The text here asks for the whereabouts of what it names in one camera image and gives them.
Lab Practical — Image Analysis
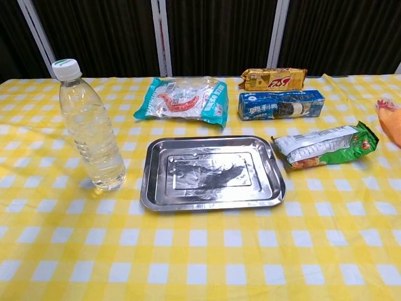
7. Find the teal white shrimp snack bag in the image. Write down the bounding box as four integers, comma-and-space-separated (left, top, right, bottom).
133, 77, 228, 129

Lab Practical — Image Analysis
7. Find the transparent plastic water bottle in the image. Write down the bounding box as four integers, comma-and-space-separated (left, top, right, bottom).
51, 58, 127, 192

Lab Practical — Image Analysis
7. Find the blue oreo cookie box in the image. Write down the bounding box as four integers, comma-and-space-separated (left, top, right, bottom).
237, 90, 326, 122

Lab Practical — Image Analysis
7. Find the yellow white checkered tablecloth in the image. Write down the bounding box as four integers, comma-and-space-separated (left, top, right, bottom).
0, 73, 401, 301

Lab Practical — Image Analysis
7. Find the rectangular stainless steel tray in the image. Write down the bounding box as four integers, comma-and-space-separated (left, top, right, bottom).
139, 135, 286, 213

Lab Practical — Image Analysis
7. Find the green white snack bag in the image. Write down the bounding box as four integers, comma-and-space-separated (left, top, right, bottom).
271, 120, 380, 171

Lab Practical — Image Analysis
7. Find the orange snack bag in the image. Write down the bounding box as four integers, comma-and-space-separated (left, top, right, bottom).
375, 98, 401, 149

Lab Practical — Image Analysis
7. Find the gold biscuit packet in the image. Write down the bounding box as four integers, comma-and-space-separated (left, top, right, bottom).
237, 68, 308, 92

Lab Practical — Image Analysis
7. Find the grey metal partition post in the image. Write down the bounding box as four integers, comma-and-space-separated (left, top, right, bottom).
266, 0, 290, 70
17, 0, 62, 79
150, 0, 173, 77

